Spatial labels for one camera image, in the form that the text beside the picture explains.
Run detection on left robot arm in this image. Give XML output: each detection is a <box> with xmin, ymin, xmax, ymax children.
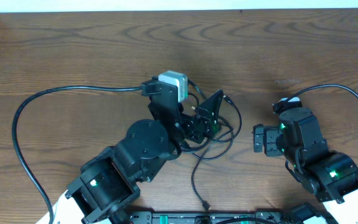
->
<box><xmin>39</xmin><ymin>79</ymin><xmax>224</xmax><ymax>223</ymax></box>

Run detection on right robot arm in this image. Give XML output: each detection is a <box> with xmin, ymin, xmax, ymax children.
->
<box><xmin>252</xmin><ymin>107</ymin><xmax>358</xmax><ymax>223</ymax></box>

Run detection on thin black usb cable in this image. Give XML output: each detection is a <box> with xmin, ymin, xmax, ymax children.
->
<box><xmin>190</xmin><ymin>146</ymin><xmax>211</xmax><ymax>212</ymax></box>

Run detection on black cable bundle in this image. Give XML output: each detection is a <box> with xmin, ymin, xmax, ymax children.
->
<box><xmin>178</xmin><ymin>79</ymin><xmax>243</xmax><ymax>161</ymax></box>

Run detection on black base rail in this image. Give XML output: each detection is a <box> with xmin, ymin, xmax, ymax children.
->
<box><xmin>124</xmin><ymin>210</ymin><xmax>290</xmax><ymax>224</ymax></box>

